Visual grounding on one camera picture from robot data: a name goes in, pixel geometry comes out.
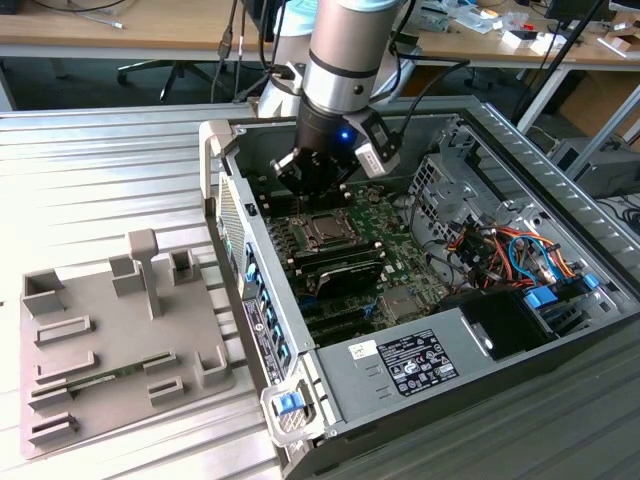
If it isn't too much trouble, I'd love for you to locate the black RAM slot row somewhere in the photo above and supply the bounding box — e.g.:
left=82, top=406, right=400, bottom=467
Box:
left=288, top=239, right=387, bottom=275
left=257, top=189, right=351, bottom=220

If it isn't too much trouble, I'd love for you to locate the CPU socket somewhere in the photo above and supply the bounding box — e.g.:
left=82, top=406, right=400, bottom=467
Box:
left=295, top=208, right=364, bottom=251

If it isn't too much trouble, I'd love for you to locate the black expansion slot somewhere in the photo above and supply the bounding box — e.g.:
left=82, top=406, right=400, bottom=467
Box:
left=299, top=302, right=370, bottom=329
left=305, top=319, right=375, bottom=347

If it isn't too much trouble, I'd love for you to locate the grey open PC case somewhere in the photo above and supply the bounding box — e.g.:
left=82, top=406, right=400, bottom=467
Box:
left=198, top=97, right=640, bottom=476

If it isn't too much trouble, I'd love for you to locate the green motherboard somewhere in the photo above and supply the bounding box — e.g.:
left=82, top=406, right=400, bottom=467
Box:
left=263, top=192, right=454, bottom=351

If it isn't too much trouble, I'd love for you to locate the black graphics card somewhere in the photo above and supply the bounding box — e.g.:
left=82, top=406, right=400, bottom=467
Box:
left=312, top=262, right=385, bottom=301

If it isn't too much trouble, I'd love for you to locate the silver chipset heatsink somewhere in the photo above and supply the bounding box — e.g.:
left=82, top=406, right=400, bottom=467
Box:
left=380, top=287, right=427, bottom=322

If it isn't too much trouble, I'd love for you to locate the black office chair base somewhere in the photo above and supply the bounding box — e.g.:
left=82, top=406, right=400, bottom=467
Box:
left=117, top=58, right=219, bottom=104

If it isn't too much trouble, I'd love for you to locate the grey power supply unit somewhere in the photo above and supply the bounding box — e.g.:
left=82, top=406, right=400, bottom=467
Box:
left=298, top=307, right=496, bottom=426

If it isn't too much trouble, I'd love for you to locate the wooden desk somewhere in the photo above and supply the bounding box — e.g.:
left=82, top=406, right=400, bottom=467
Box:
left=0, top=0, right=640, bottom=74

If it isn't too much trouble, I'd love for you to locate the small white box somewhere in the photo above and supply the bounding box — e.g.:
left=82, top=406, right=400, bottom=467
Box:
left=501, top=28, right=557, bottom=55

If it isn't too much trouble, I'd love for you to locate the blue disk carrier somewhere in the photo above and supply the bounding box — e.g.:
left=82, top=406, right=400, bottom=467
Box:
left=523, top=272, right=601, bottom=314

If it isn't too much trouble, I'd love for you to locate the grey parts rack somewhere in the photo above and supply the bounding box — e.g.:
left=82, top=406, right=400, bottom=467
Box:
left=18, top=228, right=240, bottom=462

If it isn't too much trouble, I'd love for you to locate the black stand pole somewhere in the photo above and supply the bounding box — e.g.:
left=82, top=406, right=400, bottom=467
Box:
left=514, top=0, right=609, bottom=124

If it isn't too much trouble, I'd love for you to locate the brown cardboard box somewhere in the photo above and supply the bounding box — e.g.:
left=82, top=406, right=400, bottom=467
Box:
left=552, top=69, right=640, bottom=139

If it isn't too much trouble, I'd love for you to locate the grey desktop computer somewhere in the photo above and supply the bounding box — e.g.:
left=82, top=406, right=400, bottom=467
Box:
left=547, top=137, right=640, bottom=201

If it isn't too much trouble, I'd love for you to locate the green RAM stick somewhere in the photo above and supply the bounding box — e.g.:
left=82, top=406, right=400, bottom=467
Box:
left=67, top=364, right=149, bottom=391

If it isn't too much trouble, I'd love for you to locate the small cardboard piece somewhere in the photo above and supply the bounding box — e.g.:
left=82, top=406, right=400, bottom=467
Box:
left=598, top=33, right=635, bottom=57

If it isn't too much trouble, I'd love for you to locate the orange red wire bundle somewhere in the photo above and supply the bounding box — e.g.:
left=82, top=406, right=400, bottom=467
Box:
left=447, top=219, right=584, bottom=296

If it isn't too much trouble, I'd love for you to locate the blue wire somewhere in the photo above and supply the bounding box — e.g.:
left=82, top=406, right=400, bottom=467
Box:
left=507, top=232, right=559, bottom=289

